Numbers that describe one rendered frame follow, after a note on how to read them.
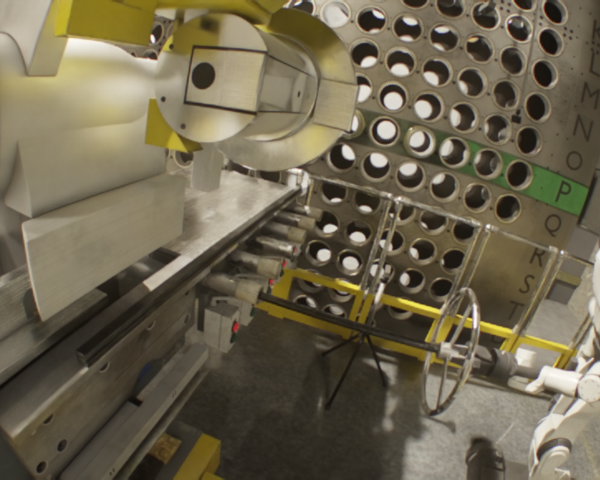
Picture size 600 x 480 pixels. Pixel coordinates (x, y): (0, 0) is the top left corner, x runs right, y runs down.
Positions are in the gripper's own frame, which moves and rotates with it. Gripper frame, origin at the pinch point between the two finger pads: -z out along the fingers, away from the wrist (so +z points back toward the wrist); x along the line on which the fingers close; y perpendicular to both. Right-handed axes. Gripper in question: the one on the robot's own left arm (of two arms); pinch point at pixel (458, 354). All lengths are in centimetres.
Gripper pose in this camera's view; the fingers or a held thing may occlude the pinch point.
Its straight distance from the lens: 105.5
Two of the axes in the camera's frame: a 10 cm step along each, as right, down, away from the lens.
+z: 9.4, 2.8, -1.7
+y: -1.9, 9.0, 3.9
